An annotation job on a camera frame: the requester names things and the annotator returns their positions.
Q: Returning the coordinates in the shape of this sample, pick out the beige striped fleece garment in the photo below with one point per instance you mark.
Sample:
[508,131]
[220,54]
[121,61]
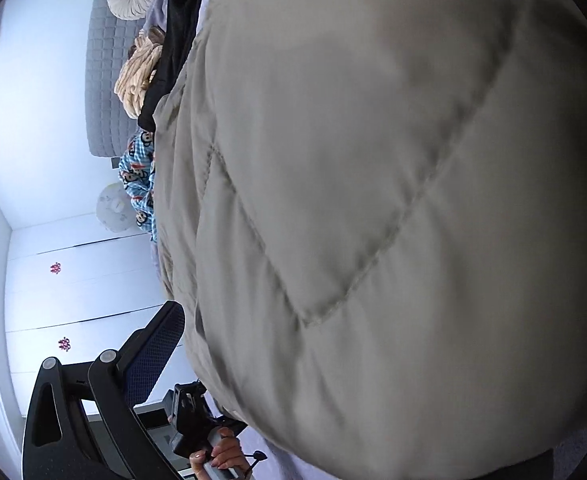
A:
[136,80]

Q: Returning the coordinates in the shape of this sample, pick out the white wardrobe doors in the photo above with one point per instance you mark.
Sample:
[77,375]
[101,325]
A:
[73,300]

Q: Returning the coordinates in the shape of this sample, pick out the black folded garment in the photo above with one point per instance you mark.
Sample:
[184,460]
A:
[178,35]

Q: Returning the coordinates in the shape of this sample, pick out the pink wardrobe sticker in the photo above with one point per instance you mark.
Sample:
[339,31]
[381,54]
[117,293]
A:
[55,268]
[64,344]

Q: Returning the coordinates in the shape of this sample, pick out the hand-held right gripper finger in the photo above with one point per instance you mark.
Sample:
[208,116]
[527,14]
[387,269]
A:
[158,345]

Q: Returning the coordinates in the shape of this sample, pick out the grey quilted headboard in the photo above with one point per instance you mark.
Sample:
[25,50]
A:
[103,85]

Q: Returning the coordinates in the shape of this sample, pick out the beige puffer jacket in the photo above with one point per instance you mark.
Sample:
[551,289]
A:
[373,210]

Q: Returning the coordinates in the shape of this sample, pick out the blue cartoon printed cloth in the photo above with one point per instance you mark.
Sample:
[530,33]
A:
[141,180]

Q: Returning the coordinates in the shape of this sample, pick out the person's left hand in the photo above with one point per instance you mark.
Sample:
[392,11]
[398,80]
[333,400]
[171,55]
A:
[223,455]

